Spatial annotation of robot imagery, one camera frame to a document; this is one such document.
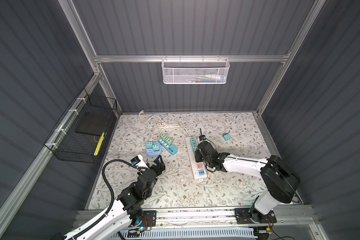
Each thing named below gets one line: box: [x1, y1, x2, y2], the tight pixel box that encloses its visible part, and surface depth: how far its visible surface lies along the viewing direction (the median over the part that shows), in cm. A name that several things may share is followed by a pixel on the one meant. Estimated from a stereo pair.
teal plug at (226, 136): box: [223, 133, 232, 141], surface depth 107 cm
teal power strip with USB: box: [158, 138, 178, 156], surface depth 100 cm
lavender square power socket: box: [146, 142, 161, 157], surface depth 97 cm
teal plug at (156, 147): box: [152, 144, 160, 152], surface depth 96 cm
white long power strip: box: [185, 136, 208, 180], surface depth 90 cm
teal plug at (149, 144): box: [146, 141, 153, 149], surface depth 96 cm
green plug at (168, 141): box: [165, 137, 172, 146], surface depth 98 cm
